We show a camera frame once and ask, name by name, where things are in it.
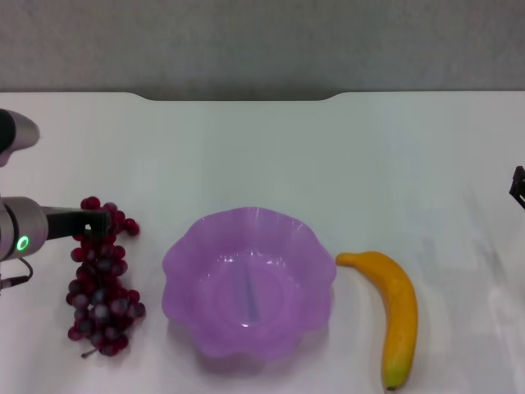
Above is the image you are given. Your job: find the yellow banana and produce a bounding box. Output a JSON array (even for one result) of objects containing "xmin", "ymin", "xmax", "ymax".
[{"xmin": 336, "ymin": 250, "xmax": 419, "ymax": 392}]

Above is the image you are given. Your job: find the left arm cable connector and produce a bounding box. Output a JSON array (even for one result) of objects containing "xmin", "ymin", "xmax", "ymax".
[{"xmin": 0, "ymin": 257, "xmax": 34, "ymax": 291}]

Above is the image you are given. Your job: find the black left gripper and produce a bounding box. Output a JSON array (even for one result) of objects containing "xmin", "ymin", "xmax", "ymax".
[{"xmin": 43, "ymin": 207, "xmax": 112, "ymax": 244}]

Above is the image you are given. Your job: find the dark red grape bunch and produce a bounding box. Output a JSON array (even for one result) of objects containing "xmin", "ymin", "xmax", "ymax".
[{"xmin": 66, "ymin": 195, "xmax": 147, "ymax": 359}]

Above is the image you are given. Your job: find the purple wavy plastic bowl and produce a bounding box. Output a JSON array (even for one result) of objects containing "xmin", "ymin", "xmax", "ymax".
[{"xmin": 162, "ymin": 206, "xmax": 339, "ymax": 366}]

